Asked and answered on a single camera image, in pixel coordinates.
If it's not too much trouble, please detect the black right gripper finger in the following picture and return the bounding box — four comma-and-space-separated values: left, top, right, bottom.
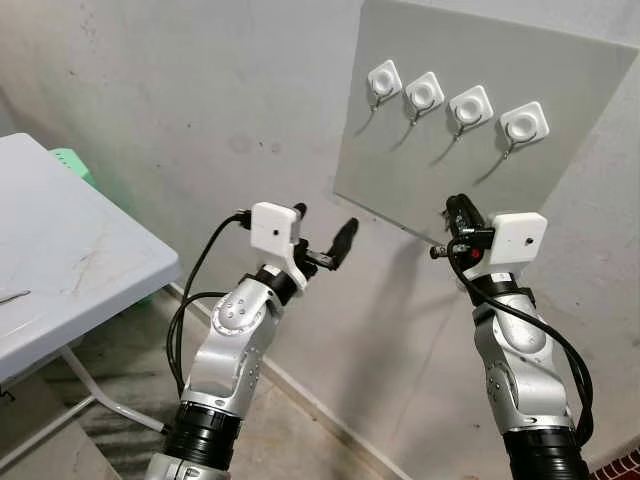
445, 194, 483, 237

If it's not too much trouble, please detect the green plastic crate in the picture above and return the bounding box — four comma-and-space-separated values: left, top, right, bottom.
48, 148, 98, 189

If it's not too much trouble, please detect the white folding table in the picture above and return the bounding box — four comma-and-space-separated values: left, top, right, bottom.
0, 133, 182, 471

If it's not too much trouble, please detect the red brick pattern block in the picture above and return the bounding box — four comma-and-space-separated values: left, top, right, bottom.
590, 450, 640, 480

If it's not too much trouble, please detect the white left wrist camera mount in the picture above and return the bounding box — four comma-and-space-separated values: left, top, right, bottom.
250, 202, 309, 292

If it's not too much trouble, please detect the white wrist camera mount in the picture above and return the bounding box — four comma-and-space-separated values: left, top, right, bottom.
468, 211, 549, 277
250, 202, 309, 292

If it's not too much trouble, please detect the grey wall board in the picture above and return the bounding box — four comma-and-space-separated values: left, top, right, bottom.
333, 0, 639, 247

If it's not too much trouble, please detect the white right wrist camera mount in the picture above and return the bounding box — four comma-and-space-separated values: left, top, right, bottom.
468, 211, 549, 277

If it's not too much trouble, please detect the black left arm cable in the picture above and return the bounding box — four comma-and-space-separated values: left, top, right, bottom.
165, 209, 252, 401

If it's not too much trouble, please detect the white square wall hook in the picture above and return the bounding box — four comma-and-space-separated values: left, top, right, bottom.
498, 101, 550, 158
366, 60, 404, 111
447, 85, 495, 138
404, 71, 445, 125

